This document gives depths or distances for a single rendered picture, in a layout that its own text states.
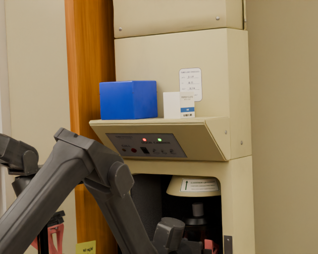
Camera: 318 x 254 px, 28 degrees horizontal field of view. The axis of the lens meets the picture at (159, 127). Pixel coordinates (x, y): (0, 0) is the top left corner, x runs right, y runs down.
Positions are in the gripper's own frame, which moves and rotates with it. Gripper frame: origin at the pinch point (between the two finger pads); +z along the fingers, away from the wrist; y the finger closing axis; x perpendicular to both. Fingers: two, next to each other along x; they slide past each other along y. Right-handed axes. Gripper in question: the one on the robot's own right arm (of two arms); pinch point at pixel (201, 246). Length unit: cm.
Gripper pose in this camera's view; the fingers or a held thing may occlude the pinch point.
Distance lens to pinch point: 163.7
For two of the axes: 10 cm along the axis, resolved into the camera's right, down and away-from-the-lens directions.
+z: 5.6, -0.4, 8.3
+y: -8.3, 0.2, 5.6
